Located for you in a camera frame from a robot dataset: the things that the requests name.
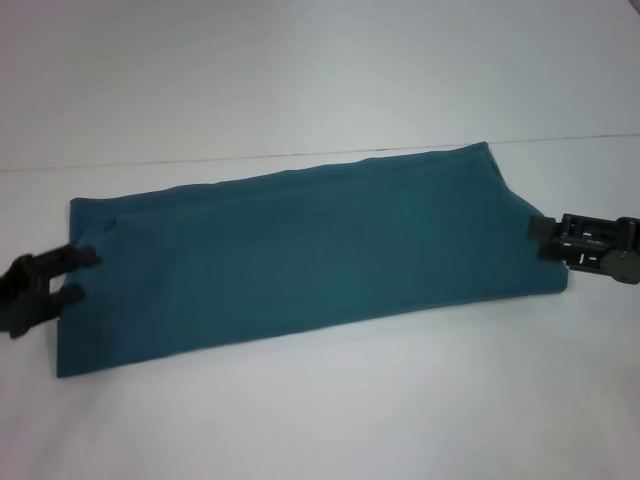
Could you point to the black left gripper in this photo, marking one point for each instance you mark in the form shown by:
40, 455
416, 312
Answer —
25, 295

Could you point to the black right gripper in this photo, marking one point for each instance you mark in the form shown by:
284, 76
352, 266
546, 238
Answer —
595, 245

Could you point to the teal t-shirt with FREE print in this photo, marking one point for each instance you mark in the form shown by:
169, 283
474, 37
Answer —
310, 260

